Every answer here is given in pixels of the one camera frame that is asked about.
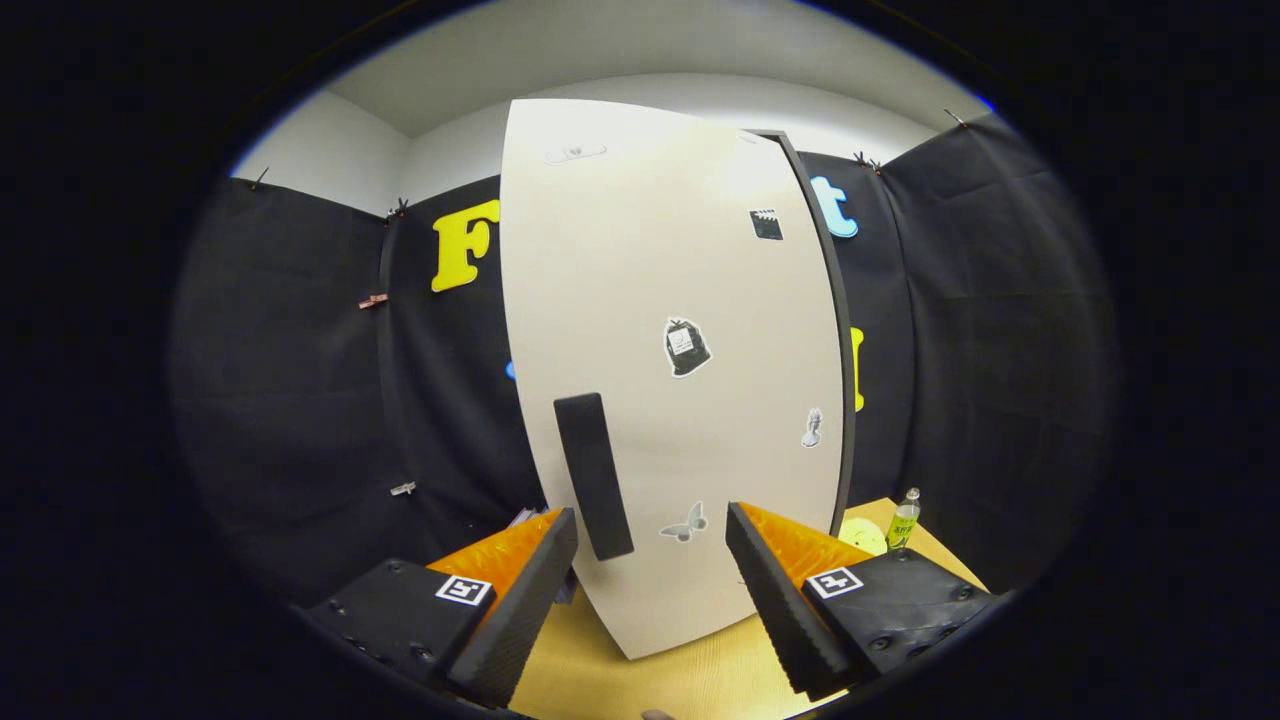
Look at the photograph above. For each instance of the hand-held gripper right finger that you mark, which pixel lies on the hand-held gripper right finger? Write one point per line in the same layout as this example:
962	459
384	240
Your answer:
775	610

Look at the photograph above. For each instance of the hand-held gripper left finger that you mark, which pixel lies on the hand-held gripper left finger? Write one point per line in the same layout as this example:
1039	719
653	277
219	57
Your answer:
520	620

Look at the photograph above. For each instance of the dark grey shoe cabinet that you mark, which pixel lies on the dark grey shoe cabinet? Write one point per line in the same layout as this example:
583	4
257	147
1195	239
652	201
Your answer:
846	430

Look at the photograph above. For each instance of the beige shoe cabinet door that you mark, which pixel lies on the beige shoe cabinet door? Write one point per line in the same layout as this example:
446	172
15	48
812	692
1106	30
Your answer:
680	260

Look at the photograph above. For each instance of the pale yellow round plate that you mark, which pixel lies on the pale yellow round plate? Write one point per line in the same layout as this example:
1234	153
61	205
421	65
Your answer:
862	537

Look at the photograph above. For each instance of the green label plastic bottle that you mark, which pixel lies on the green label plastic bottle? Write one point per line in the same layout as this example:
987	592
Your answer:
903	525

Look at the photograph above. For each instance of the black backdrop cloth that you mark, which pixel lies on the black backdrop cloth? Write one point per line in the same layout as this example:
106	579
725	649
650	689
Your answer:
280	400

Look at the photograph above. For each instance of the copper clip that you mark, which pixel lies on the copper clip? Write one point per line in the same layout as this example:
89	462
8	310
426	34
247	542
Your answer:
373	300

